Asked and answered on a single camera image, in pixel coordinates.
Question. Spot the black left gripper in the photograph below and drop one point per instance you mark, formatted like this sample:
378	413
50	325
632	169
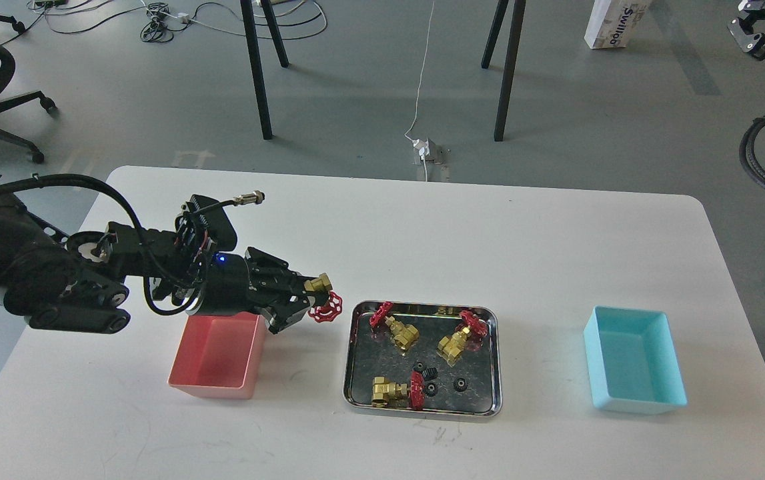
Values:
260	283

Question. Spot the brass valve red handwheel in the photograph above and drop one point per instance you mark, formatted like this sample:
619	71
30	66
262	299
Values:
325	303

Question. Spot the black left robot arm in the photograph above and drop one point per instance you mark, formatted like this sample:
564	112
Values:
75	282

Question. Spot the pink plastic box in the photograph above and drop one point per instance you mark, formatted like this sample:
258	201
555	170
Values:
218	357

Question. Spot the brass valve top left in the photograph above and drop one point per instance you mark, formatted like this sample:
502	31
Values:
403	336

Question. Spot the brass valve bottom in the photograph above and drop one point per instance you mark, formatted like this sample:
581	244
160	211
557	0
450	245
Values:
385	392

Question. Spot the brass valve top right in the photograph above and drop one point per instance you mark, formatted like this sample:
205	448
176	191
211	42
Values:
471	330

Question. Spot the light blue plastic box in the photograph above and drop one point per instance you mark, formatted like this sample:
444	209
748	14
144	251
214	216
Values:
632	362

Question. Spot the white cardboard box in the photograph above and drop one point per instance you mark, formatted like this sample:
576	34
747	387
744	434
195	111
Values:
612	23

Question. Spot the shiny metal tray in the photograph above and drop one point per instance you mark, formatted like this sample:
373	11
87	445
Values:
372	353

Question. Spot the white power adapter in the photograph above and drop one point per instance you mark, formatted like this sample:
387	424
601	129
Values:
427	151

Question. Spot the black table leg left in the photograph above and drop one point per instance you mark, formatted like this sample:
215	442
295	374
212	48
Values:
258	81

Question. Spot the black table leg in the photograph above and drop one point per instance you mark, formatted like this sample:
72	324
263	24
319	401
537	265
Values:
258	81
511	57

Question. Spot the black table leg right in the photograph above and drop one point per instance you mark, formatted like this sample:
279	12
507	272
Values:
511	57

